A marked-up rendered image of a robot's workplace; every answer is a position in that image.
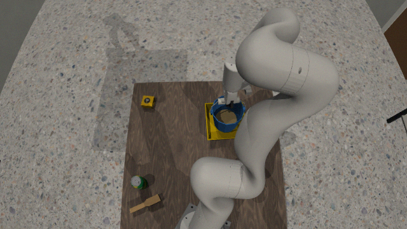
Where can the blue bucket with handle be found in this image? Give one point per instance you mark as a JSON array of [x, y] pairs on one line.
[[225, 119]]

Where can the green drink can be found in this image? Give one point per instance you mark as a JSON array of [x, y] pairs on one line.
[[139, 182]]

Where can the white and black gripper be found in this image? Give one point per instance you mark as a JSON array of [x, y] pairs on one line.
[[230, 98]]

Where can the olive-yellow shallow tray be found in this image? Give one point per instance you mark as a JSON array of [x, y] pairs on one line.
[[212, 132]]

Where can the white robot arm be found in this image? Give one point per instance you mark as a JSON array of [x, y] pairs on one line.
[[306, 81]]

